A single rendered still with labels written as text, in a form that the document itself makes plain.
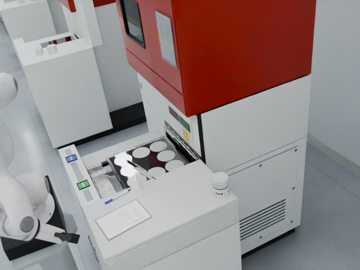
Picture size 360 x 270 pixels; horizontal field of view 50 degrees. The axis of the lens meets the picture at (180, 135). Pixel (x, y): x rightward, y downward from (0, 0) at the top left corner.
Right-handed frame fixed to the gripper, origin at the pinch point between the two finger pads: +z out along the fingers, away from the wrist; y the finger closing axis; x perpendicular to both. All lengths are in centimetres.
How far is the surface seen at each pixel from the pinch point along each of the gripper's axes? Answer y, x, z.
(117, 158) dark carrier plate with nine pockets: -45, 44, 51
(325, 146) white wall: 5, 118, 231
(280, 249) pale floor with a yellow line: 8, 21, 167
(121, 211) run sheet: -8.9, 14.4, 30.5
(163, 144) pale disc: -29, 59, 67
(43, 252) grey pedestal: -40.1, -11.0, 20.6
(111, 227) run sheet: -6.6, 6.7, 25.2
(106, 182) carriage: -39, 28, 43
